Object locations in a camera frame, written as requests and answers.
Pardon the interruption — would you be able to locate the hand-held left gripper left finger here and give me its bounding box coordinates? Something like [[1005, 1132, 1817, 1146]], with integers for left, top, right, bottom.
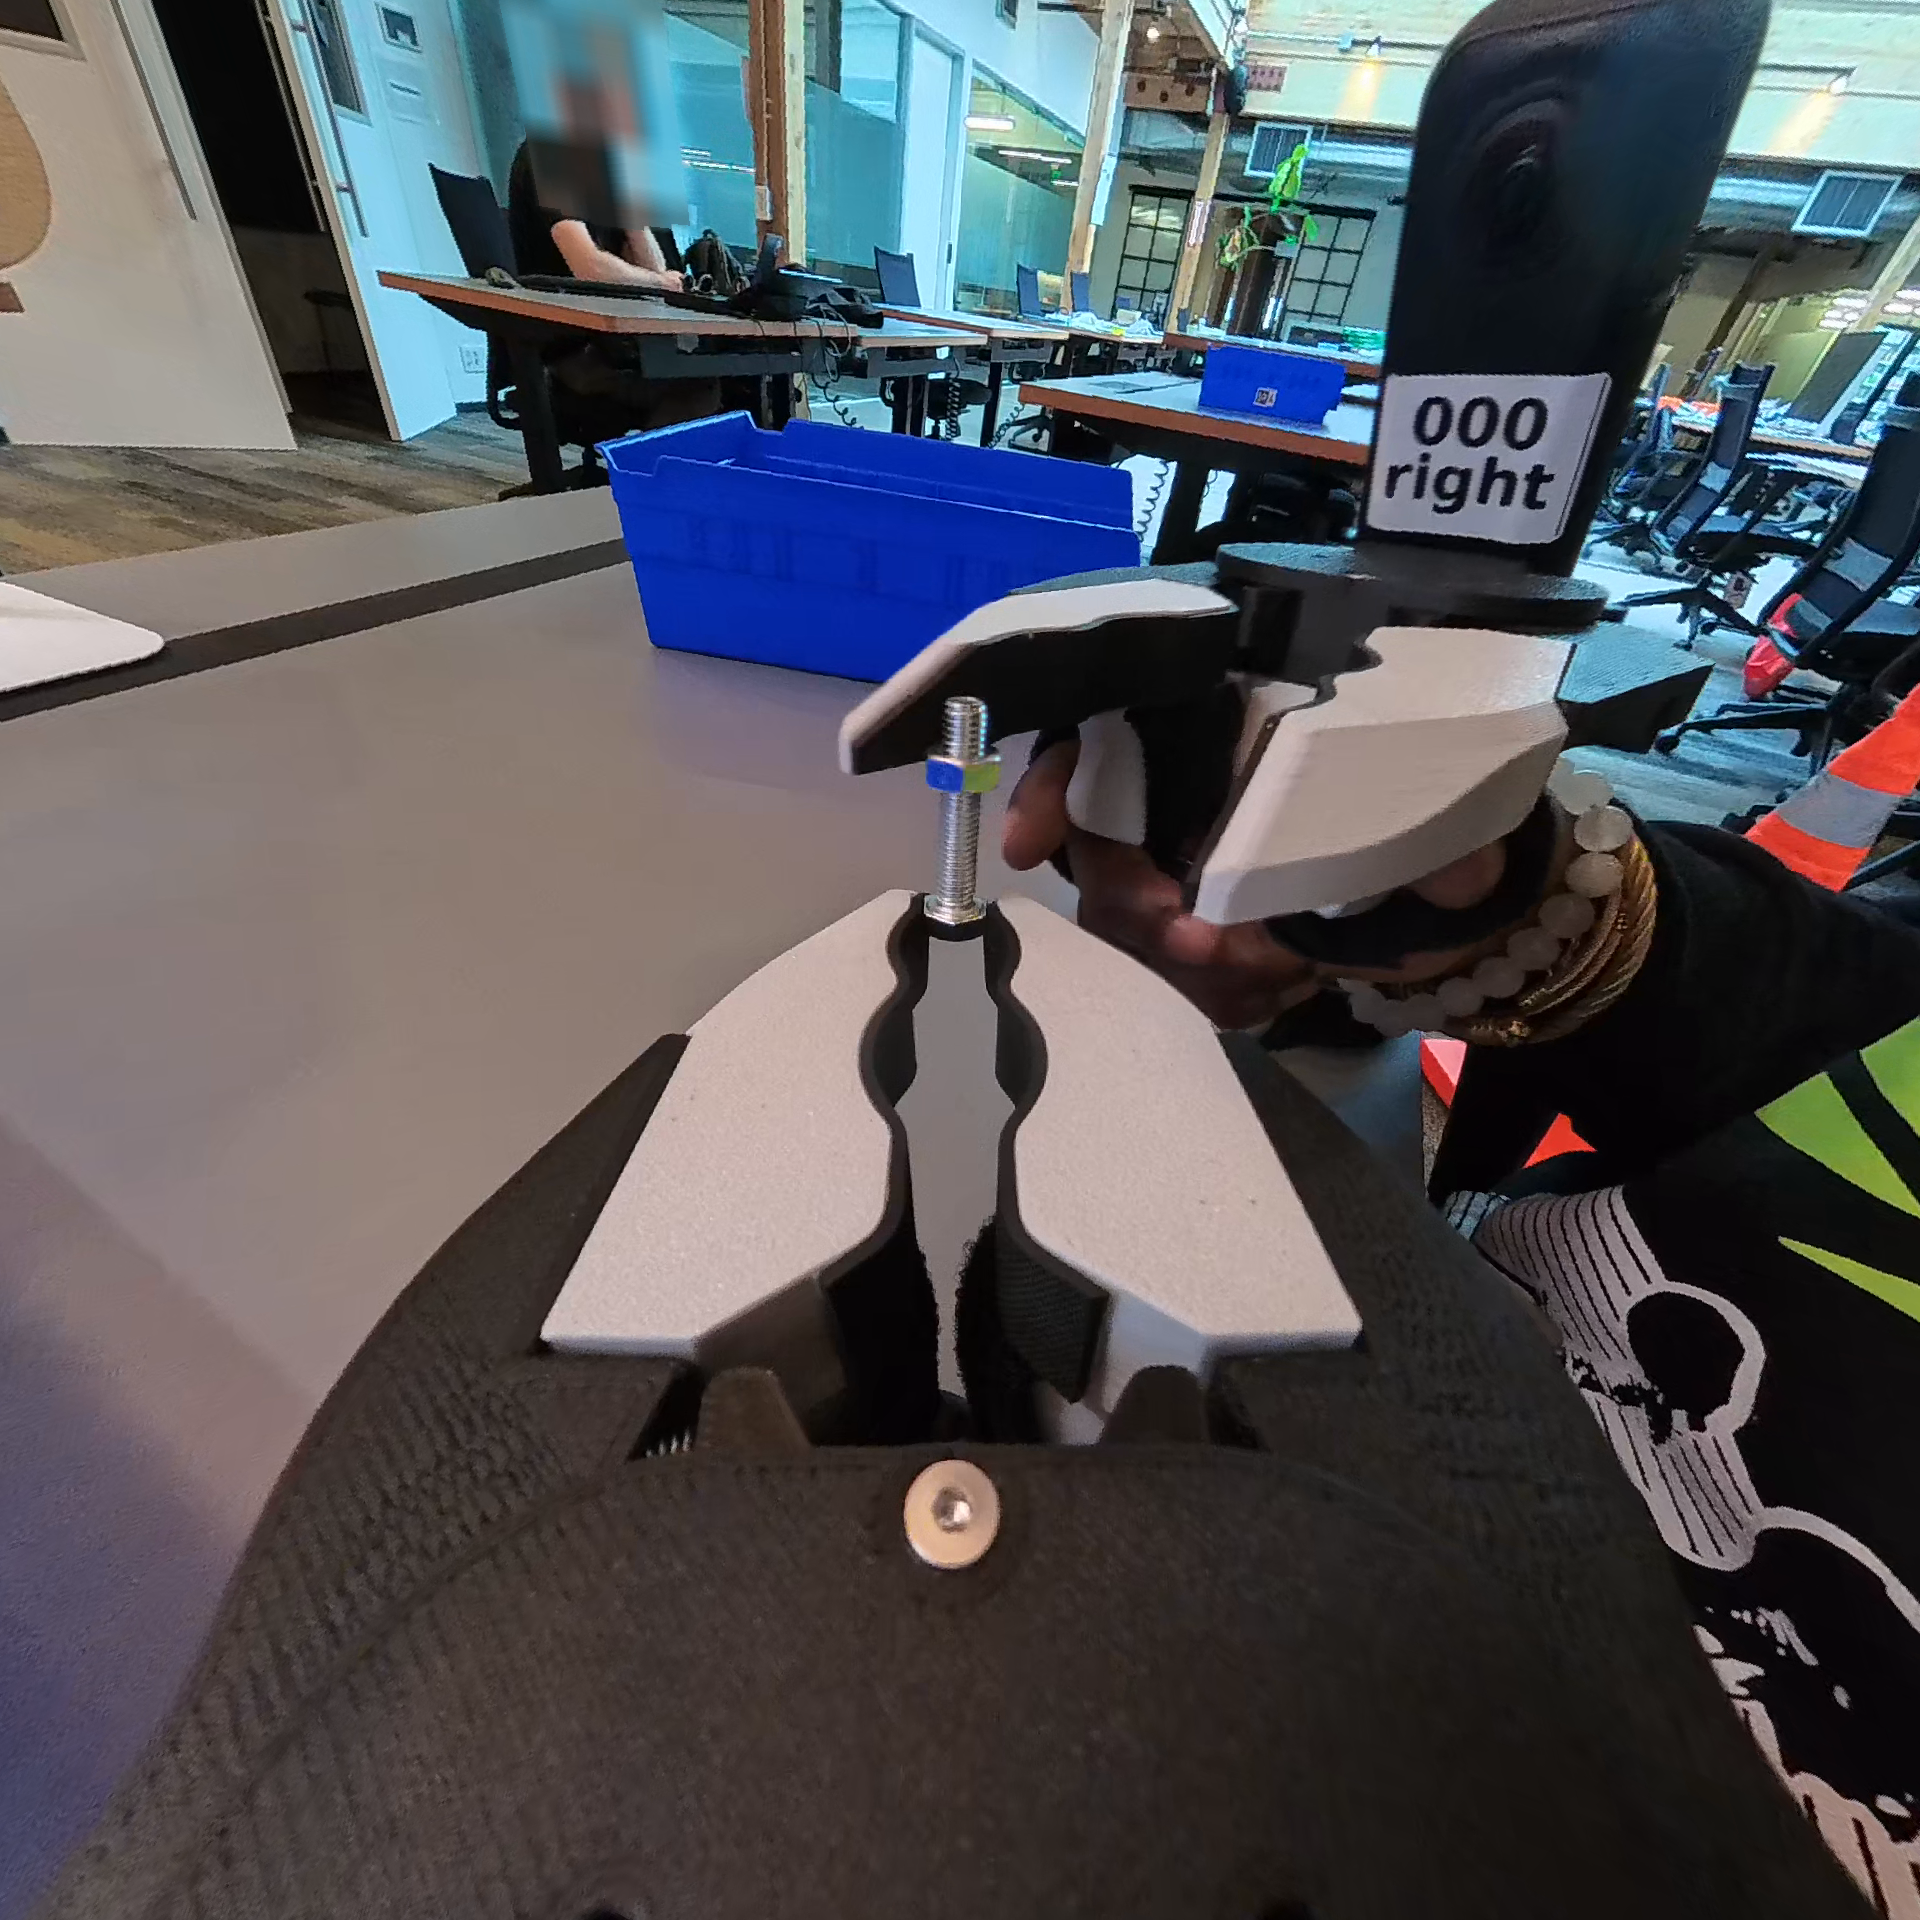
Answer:
[[545, 888, 948, 1411]]

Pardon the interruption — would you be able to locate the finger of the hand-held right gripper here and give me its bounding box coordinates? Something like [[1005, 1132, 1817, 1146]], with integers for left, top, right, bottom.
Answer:
[[1188, 625, 1574, 931], [842, 572, 1245, 854]]

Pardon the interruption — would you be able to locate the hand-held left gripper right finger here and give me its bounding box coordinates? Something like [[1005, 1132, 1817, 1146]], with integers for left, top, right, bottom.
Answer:
[[975, 888, 1366, 1411]]

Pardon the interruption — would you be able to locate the long thin silver bolt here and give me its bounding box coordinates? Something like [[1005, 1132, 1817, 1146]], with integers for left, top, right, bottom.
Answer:
[[925, 691, 1005, 931]]

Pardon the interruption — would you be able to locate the person's right forearm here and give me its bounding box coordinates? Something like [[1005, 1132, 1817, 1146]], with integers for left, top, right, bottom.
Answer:
[[1430, 818, 1920, 1208]]

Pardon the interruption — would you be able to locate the blue plastic bin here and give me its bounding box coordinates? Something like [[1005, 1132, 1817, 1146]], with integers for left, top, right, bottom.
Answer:
[[595, 413, 1154, 689], [1200, 333, 1354, 424]]

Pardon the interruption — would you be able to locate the wooden office desk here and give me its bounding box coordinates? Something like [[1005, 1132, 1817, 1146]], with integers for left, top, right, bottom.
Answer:
[[377, 268, 1002, 505], [1024, 365, 1389, 564]]

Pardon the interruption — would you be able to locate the small red object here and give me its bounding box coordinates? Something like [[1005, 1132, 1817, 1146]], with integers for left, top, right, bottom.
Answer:
[[1417, 1036, 1597, 1172]]

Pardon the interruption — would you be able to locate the green plant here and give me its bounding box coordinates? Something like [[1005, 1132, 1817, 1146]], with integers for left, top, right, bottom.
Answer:
[[1220, 143, 1317, 277]]

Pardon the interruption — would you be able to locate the orange traffic cone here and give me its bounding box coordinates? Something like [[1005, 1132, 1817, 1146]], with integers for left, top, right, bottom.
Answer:
[[1748, 689, 1920, 899]]

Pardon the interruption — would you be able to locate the wooden pillar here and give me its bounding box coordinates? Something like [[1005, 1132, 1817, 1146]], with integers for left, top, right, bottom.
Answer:
[[743, 0, 805, 277]]

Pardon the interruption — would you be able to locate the black printed shirt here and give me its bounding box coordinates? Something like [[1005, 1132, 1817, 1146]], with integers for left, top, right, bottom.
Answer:
[[1471, 1012, 1920, 1920]]

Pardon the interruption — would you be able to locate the white sign stand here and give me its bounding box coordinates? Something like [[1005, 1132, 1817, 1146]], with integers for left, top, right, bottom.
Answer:
[[0, 580, 169, 703]]

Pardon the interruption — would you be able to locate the white bead bracelet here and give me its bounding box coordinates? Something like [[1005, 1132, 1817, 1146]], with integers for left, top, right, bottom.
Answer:
[[1317, 772, 1648, 1044]]

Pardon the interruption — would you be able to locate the gold bracelet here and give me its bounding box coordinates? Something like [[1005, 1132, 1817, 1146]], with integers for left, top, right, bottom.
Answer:
[[1463, 826, 1665, 1049]]

